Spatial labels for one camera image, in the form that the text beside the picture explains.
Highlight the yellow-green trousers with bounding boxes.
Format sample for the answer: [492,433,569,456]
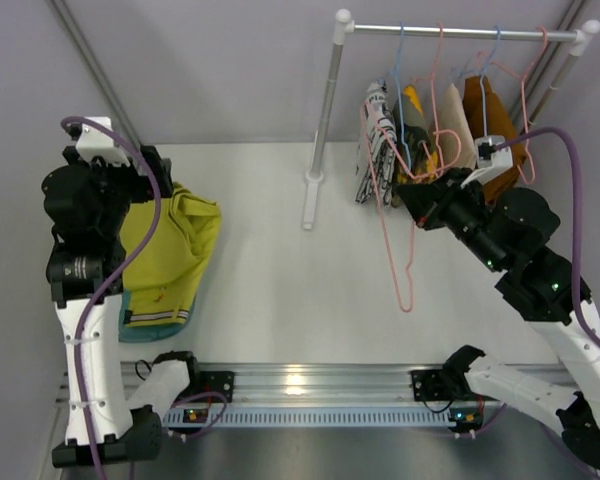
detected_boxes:
[123,182,222,318]

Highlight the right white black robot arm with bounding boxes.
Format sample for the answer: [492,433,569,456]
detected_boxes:
[394,169,600,471]

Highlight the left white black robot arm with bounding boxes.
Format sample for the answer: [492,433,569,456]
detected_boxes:
[42,145,200,471]

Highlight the camouflage yellow trousers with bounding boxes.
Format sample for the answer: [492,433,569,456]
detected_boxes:
[391,85,439,208]

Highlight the black white print trousers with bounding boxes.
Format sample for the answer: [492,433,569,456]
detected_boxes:
[355,79,397,207]

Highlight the beige trousers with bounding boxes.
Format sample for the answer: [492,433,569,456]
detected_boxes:
[433,84,476,170]

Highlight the brown trousers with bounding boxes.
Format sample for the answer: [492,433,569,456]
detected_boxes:
[462,76,528,204]

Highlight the teal plastic bin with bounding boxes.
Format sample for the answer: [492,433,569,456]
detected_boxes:
[118,291,195,344]

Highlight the white metal clothes rack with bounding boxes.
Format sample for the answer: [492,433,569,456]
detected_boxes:
[300,9,600,231]

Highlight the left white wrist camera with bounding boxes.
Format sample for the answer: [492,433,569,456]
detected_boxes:
[70,122,131,167]

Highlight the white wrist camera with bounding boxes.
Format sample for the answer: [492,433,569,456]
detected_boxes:
[461,135,513,188]
[70,122,131,167]

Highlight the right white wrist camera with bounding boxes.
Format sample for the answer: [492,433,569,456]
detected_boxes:
[461,135,513,188]

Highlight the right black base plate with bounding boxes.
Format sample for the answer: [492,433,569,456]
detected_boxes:
[410,368,461,407]

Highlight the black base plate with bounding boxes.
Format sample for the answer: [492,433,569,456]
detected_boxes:
[198,370,236,403]
[410,368,461,407]

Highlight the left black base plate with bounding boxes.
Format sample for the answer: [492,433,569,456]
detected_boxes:
[198,370,236,403]

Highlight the aluminium mounting rail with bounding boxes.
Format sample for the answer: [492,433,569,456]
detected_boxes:
[54,362,600,407]

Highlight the grey slotted cable duct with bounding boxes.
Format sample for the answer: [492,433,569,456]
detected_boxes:
[163,405,477,429]

